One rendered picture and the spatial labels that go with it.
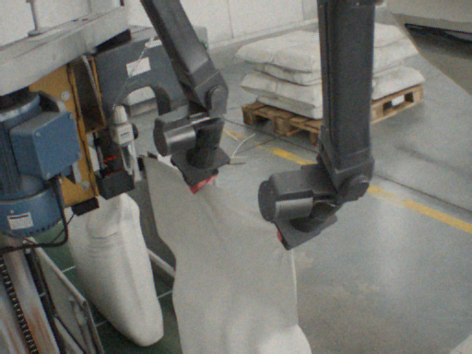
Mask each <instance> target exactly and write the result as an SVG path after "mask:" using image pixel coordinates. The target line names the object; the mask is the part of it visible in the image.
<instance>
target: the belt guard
mask: <svg viewBox="0 0 472 354"><path fill-rule="evenodd" d="M126 13H127V12H126V8H125V7H124V6H117V7H110V8H105V9H102V10H99V11H96V12H93V13H90V14H88V15H85V16H84V17H85V19H86V18H87V20H83V19H84V17H80V18H76V19H78V21H76V22H73V20H74V19H71V20H69V21H67V22H64V23H62V24H59V25H56V26H54V27H52V28H50V29H51V30H61V31H58V32H56V33H55V34H52V35H51V36H48V37H46V38H43V39H39V40H36V41H26V40H29V39H31V38H34V37H38V36H40V35H38V36H32V37H28V36H26V37H24V38H21V39H18V40H16V41H12V42H10V43H8V44H5V45H3V46H1V47H0V96H1V95H4V94H7V93H9V92H13V91H17V90H19V89H22V88H25V87H26V86H28V85H29V84H31V83H33V82H36V81H38V80H39V79H40V78H41V77H44V76H45V75H48V74H50V73H51V72H52V71H54V70H55V69H57V68H58V67H61V66H62V65H65V64H66V63H68V62H69V61H71V60H73V59H75V58H77V57H78V56H80V55H81V54H82V53H84V52H86V51H89V50H91V49H93V48H94V47H95V46H97V45H98V44H100V43H103V42H105V41H107V40H109V39H110V38H111V37H113V36H115V35H117V34H119V33H121V32H122V31H125V30H126V29H129V27H128V19H127V15H126ZM66 28H67V29H66Z"/></svg>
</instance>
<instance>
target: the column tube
mask: <svg viewBox="0 0 472 354"><path fill-rule="evenodd" d="M7 246H14V247H15V248H16V247H19V246H22V245H21V242H20V240H19V238H10V237H7V236H5V234H1V235H0V249H4V248H5V247H7ZM2 255H3V257H4V262H5V263H6V268H7V271H8V274H9V275H10V277H11V280H12V285H13V287H14V289H15V291H16V293H17V295H18V301H19V303H20V307H21V308H22V310H23V313H24V316H25V319H26V321H27V323H28V325H29V329H30V332H31V335H32V337H33V339H34V341H35V344H36V346H37V349H38V351H39V353H40V354H60V351H59V348H58V346H57V344H56V341H55V339H54V337H53V333H52V330H51V328H50V325H49V322H48V319H47V317H46V314H45V312H44V310H43V307H42V305H41V299H40V296H39V294H38V291H37V290H36V287H35V285H34V282H33V277H32V275H31V273H30V269H29V267H28V262H27V259H26V256H25V254H24V252H23V250H18V251H15V252H10V253H7V254H2ZM0 337H1V339H2V341H3V343H4V347H5V350H6V352H7V354H31V353H30V348H29V346H28V343H27V341H26V338H25V337H24V335H23V332H22V328H21V327H20V324H19V322H18V319H17V317H16V313H15V310H14V308H13V306H12V304H11V301H10V298H9V296H8V293H7V291H6V286H5V283H4V280H3V279H2V277H1V274H0Z"/></svg>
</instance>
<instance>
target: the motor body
mask: <svg viewBox="0 0 472 354"><path fill-rule="evenodd" d="M39 103H40V97H39V94H38V93H37V92H36V91H30V92H29V96H28V97H26V98H25V99H23V100H21V101H20V102H18V103H15V104H12V105H9V106H6V107H4V108H1V109H0V232H2V233H3V234H5V236H7V237H10V238H27V237H28V238H31V237H34V236H36V235H40V234H43V233H44V232H45V231H46V232H47V231H48V230H50V229H51V228H54V226H55V225H57V224H58V223H59V222H60V219H62V217H61V214H60V211H59V206H58V203H57V200H56V197H55V195H54V191H53V188H52V184H51V182H49V181H44V180H42V179H41V178H40V177H37V176H33V175H26V174H22V173H20V171H19V170H18V164H17V162H16V159H15V153H14V151H13V146H12V144H11V139H10V136H9V132H10V130H12V128H14V127H15V126H18V125H19V124H23V123H25V122H26V121H28V119H30V118H31V117H35V116H37V115H38V114H40V113H41V106H39V105H38V104H39ZM56 181H57V187H58V192H59V195H60V197H61V200H62V206H63V209H64V211H65V199H64V197H63V193H62V190H61V184H60V181H59V177H58V176H57V180H56Z"/></svg>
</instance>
